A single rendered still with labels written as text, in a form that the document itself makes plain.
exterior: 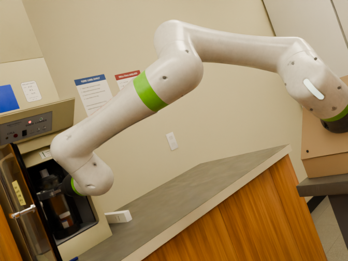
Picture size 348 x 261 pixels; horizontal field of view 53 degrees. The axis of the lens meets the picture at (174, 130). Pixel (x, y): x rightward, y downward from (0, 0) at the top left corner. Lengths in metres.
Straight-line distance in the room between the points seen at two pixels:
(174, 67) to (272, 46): 0.38
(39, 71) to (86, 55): 0.71
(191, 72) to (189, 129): 1.59
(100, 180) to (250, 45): 0.62
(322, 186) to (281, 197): 0.74
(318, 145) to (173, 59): 0.60
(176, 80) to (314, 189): 0.59
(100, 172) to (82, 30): 1.27
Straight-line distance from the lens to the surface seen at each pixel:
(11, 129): 1.30
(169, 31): 1.02
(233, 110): 2.92
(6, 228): 1.24
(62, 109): 1.36
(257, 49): 1.13
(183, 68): 0.89
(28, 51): 1.50
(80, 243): 1.43
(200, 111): 2.61
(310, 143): 1.27
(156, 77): 0.91
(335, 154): 1.21
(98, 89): 2.10
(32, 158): 1.41
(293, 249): 1.96
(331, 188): 1.19
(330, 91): 1.08
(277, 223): 1.86
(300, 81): 1.07
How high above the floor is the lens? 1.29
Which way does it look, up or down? 2 degrees down
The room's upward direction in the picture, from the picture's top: 21 degrees counter-clockwise
